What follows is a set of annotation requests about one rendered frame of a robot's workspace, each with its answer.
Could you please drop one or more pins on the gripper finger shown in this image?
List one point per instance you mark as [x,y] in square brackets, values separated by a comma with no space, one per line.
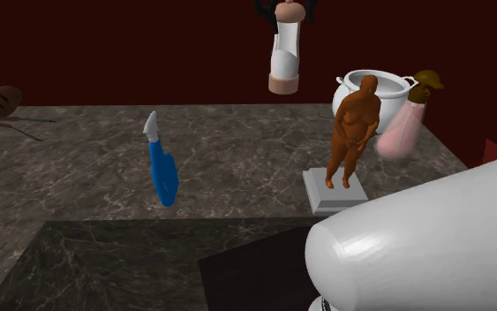
[310,7]
[267,13]

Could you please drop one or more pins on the white and tan pepper mill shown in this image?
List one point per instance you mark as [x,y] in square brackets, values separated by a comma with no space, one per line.
[284,60]

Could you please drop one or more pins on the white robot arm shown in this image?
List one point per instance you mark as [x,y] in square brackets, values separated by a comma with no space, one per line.
[424,241]

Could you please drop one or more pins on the brown figure on grey base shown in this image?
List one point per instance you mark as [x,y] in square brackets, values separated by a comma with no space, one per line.
[353,125]

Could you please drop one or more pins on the pink soap dispenser brown pump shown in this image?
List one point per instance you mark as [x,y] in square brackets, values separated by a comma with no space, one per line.
[398,138]

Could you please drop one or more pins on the blue and white tool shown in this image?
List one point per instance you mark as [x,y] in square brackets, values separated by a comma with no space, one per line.
[164,172]

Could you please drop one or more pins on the dark robot stand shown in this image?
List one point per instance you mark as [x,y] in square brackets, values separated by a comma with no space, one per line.
[252,275]

